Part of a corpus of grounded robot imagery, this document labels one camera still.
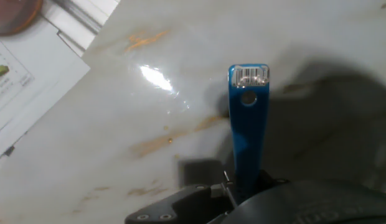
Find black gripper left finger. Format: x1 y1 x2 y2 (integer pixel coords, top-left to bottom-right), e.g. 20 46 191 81
124 181 238 224

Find blue handled brown bristle brush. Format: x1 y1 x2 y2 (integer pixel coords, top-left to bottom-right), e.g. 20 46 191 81
227 63 271 205

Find yellow sponge brush green handle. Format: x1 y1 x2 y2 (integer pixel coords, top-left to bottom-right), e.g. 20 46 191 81
0 64 11 80

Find brown round bowl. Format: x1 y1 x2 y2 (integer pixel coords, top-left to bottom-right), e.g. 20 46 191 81
0 0 44 36

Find printed white paper sheets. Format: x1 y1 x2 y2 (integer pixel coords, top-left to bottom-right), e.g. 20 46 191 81
0 18 92 163

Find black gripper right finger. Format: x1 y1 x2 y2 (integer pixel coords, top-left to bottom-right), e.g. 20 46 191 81
257 170 289 191

